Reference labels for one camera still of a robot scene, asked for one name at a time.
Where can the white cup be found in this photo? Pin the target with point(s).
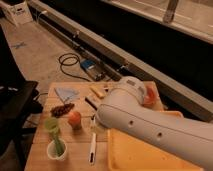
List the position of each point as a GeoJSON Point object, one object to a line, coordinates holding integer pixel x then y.
{"type": "Point", "coordinates": [52, 154]}

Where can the white handled dish brush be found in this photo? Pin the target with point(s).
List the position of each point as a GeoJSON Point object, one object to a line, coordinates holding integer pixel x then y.
{"type": "Point", "coordinates": [93, 143]}

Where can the brown black eraser block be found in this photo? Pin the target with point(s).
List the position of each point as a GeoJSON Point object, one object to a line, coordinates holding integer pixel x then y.
{"type": "Point", "coordinates": [91, 103]}

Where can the metal floor rail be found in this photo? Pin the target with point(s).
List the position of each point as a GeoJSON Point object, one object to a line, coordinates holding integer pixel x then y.
{"type": "Point", "coordinates": [177, 62]}

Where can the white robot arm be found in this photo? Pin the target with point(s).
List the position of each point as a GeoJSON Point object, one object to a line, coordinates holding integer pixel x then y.
{"type": "Point", "coordinates": [188, 139]}

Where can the black chair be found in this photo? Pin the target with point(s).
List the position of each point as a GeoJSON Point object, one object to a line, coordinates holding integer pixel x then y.
{"type": "Point", "coordinates": [16, 101]}

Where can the orange peach fruit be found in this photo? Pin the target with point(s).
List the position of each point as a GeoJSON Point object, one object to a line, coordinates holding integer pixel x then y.
{"type": "Point", "coordinates": [74, 119]}

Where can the red orange bowl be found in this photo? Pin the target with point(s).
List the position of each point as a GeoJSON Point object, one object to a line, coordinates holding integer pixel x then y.
{"type": "Point", "coordinates": [151, 96]}

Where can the yellow wooden block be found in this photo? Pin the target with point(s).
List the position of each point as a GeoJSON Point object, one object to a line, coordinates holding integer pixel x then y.
{"type": "Point", "coordinates": [98, 93]}

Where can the yellow plastic tray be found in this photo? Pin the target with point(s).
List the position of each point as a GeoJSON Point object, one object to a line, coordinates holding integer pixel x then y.
{"type": "Point", "coordinates": [126, 153]}

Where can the blue power box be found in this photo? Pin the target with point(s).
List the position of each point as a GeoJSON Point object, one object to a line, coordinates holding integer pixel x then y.
{"type": "Point", "coordinates": [92, 69]}

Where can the white cardboard box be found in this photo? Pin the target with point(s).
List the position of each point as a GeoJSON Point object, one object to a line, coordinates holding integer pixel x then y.
{"type": "Point", "coordinates": [17, 14]}

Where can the brown grape bunch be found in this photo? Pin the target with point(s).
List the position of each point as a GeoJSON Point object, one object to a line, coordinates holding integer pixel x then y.
{"type": "Point", "coordinates": [58, 111]}

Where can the light blue cloth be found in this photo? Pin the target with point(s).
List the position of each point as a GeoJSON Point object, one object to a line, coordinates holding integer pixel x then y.
{"type": "Point", "coordinates": [66, 95]}

